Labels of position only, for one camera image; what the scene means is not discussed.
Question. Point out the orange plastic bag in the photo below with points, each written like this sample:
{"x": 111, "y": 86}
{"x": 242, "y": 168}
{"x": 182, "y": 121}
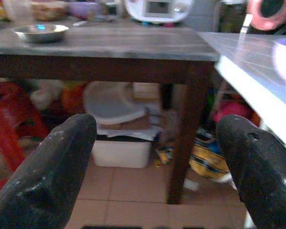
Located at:
{"x": 72, "y": 97}

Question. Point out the red plastic stool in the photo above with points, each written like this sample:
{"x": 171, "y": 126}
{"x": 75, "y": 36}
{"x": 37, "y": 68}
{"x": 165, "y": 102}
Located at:
{"x": 7, "y": 128}

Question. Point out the woven basket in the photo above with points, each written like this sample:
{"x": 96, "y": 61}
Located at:
{"x": 48, "y": 10}

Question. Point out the clear plastic jar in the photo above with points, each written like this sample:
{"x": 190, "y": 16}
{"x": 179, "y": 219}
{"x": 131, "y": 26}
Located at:
{"x": 17, "y": 10}

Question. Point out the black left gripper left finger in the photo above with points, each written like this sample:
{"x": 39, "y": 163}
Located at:
{"x": 45, "y": 176}

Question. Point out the white rice cooker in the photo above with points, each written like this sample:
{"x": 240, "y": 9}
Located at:
{"x": 158, "y": 10}

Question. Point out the shiny steel bowl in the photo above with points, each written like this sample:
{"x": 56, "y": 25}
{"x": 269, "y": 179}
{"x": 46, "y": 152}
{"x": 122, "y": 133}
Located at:
{"x": 40, "y": 33}

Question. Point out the white tiled counter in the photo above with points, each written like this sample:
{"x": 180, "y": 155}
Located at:
{"x": 259, "y": 69}

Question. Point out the pink plastic container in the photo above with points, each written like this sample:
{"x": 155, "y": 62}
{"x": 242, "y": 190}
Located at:
{"x": 230, "y": 111}

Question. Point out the purple plastic bowl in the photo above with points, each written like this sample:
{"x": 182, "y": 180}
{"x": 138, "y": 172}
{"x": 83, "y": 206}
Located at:
{"x": 82, "y": 9}

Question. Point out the pink round fan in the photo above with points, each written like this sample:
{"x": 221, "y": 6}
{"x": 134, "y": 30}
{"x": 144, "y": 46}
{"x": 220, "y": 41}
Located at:
{"x": 268, "y": 13}

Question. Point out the yellow striped bag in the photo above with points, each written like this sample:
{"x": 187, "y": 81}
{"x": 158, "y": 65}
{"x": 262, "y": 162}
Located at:
{"x": 206, "y": 158}

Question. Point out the white and blue bowl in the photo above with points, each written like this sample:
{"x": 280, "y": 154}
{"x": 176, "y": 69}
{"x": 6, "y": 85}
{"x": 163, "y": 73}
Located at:
{"x": 285, "y": 60}

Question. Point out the dark wooden table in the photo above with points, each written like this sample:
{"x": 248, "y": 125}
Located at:
{"x": 114, "y": 47}

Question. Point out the white plastic storage box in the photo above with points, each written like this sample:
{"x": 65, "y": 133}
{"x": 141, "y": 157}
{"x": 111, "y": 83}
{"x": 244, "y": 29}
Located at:
{"x": 121, "y": 153}

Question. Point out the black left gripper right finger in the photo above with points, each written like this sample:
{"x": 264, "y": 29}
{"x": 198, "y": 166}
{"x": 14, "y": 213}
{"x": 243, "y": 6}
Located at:
{"x": 259, "y": 171}

